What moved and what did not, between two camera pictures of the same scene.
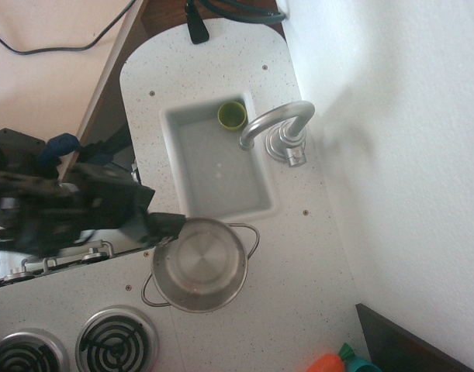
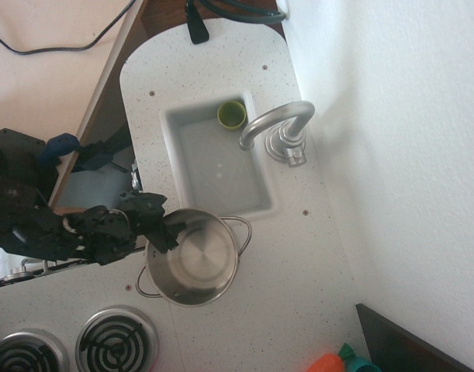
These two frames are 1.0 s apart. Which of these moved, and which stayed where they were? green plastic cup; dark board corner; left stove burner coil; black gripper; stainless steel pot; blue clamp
Moved: stainless steel pot; black gripper
Stayed: left stove burner coil; dark board corner; green plastic cup; blue clamp
